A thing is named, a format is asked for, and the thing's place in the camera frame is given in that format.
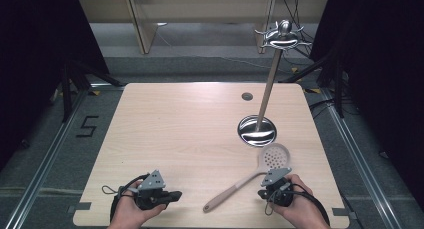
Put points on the black curtain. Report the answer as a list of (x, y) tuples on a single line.
[(36, 72), (386, 89)]

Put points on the black tripod stand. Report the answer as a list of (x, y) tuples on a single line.
[(338, 89), (68, 89)]

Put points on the person's right hand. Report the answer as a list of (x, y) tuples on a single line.
[(300, 210)]

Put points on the beige slotted spoon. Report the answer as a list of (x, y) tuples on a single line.
[(230, 190)]

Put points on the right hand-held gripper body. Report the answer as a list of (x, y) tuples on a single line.
[(278, 192)]

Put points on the grey table grommet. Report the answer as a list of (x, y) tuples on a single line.
[(247, 96)]

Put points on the person's left hand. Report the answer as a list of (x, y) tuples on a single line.
[(128, 212)]

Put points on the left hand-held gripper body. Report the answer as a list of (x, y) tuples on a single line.
[(151, 182)]

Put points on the metal utensil hanging rack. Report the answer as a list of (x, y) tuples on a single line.
[(266, 95)]

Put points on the aluminium floor rail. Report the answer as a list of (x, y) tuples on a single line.
[(43, 169), (356, 149)]

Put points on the grey tape tab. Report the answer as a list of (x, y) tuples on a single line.
[(343, 213), (80, 207)]

